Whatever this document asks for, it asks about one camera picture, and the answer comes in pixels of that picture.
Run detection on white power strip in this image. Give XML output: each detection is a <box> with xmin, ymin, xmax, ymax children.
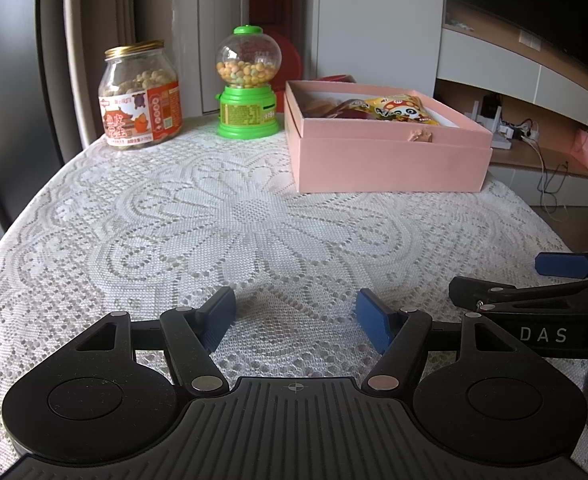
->
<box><xmin>494</xmin><ymin>124</ymin><xmax>542</xmax><ymax>145</ymax></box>

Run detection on yellow cartoon snack packet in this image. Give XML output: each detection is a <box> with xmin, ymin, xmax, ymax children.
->
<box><xmin>356</xmin><ymin>94</ymin><xmax>437</xmax><ymax>126</ymax></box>

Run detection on white router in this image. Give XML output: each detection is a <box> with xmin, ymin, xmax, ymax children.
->
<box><xmin>471</xmin><ymin>96</ymin><xmax>505</xmax><ymax>132</ymax></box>

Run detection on pink cardboard box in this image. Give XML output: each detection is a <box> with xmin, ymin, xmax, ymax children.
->
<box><xmin>284</xmin><ymin>79</ymin><xmax>493</xmax><ymax>194</ymax></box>

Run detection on grey refrigerator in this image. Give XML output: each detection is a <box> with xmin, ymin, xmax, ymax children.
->
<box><xmin>0</xmin><ymin>0</ymin><xmax>100</xmax><ymax>256</ymax></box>

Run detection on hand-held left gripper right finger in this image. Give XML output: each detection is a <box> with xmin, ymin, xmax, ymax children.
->
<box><xmin>355</xmin><ymin>288</ymin><xmax>519</xmax><ymax>396</ymax></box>

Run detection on red round lid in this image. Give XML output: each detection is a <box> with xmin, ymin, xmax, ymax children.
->
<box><xmin>274</xmin><ymin>35</ymin><xmax>303</xmax><ymax>81</ymax></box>

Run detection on glass jar with gold lid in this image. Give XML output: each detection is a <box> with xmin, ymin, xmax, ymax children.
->
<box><xmin>98</xmin><ymin>40</ymin><xmax>183</xmax><ymax>151</ymax></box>

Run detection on black cable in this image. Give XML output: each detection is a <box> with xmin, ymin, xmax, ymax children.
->
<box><xmin>522</xmin><ymin>136</ymin><xmax>570</xmax><ymax>213</ymax></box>

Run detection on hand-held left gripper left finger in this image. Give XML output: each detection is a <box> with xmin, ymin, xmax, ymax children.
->
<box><xmin>74</xmin><ymin>287</ymin><xmax>237</xmax><ymax>396</ymax></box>

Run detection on white lace tablecloth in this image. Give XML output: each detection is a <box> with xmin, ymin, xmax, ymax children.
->
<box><xmin>0</xmin><ymin>116</ymin><xmax>588</xmax><ymax>480</ymax></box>

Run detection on green gumball dispenser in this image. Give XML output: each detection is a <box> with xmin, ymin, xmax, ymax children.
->
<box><xmin>216</xmin><ymin>25</ymin><xmax>281</xmax><ymax>138</ymax></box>

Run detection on white media cabinet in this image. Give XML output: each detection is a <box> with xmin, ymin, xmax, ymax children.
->
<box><xmin>434</xmin><ymin>0</ymin><xmax>588</xmax><ymax>207</ymax></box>

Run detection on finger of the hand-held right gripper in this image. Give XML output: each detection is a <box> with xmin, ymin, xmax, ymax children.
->
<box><xmin>448</xmin><ymin>275</ymin><xmax>588</xmax><ymax>313</ymax></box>
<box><xmin>534</xmin><ymin>247</ymin><xmax>588</xmax><ymax>278</ymax></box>

